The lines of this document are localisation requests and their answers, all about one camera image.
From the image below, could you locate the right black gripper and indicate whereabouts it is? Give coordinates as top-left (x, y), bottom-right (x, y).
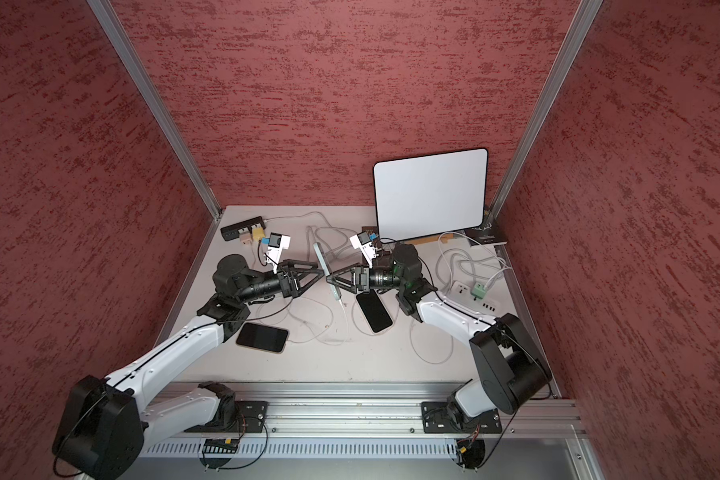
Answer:
top-left (328, 260), bottom-right (406, 294)

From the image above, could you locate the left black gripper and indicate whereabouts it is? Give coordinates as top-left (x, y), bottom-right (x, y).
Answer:
top-left (237, 256), bottom-right (324, 302)

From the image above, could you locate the blue case phone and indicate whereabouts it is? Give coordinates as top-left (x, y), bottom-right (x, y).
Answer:
top-left (356, 291), bottom-right (393, 334)

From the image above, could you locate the pink case phone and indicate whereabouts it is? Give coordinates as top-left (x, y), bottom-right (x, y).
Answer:
top-left (313, 242), bottom-right (341, 302)

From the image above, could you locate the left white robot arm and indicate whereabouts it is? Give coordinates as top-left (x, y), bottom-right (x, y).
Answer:
top-left (52, 254), bottom-right (324, 479)

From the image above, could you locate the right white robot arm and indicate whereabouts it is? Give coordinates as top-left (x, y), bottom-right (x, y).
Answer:
top-left (326, 244), bottom-right (552, 428)

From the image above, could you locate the gold edged black phone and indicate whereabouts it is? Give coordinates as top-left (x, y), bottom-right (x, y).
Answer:
top-left (236, 322), bottom-right (289, 354)

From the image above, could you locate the yellow charger plug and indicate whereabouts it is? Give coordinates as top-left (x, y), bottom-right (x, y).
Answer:
top-left (251, 225), bottom-right (266, 242)

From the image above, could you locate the pink charger plug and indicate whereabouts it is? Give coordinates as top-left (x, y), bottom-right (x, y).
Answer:
top-left (239, 231), bottom-right (252, 245)

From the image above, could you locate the black power strip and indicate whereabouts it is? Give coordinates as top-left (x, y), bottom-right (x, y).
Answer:
top-left (220, 216), bottom-right (266, 241)

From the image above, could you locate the wooden tablet stand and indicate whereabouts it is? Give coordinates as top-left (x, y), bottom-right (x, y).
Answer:
top-left (416, 233), bottom-right (454, 245)

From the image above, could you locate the white tablet on stand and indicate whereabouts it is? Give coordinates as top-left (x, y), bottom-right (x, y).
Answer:
top-left (373, 148), bottom-right (489, 240)

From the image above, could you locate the white power strip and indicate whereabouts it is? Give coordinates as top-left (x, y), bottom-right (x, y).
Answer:
top-left (448, 281), bottom-right (499, 316)

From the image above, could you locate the green plug adapter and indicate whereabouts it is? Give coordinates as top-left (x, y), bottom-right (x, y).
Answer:
top-left (470, 282), bottom-right (488, 300)

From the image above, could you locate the black box behind tablet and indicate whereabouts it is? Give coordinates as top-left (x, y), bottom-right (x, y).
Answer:
top-left (464, 223), bottom-right (508, 245)

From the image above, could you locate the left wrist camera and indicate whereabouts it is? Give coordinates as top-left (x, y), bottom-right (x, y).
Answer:
top-left (261, 233), bottom-right (291, 267)

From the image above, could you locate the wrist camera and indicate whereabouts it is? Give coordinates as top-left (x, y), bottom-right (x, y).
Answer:
top-left (350, 231), bottom-right (378, 267)
top-left (261, 233), bottom-right (291, 267)

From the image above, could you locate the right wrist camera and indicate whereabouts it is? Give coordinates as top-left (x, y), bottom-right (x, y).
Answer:
top-left (350, 231), bottom-right (378, 267)

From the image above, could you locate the thick white coiled cable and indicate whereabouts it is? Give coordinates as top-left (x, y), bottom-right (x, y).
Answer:
top-left (263, 211), bottom-right (367, 265)

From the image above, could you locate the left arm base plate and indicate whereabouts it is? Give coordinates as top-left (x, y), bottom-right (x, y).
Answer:
top-left (227, 401), bottom-right (269, 436)

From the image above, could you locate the aluminium rail frame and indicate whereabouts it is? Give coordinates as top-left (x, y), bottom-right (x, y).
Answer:
top-left (137, 382), bottom-right (604, 479)

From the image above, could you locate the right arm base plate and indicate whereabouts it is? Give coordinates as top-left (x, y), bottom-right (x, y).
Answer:
top-left (420, 402), bottom-right (502, 434)

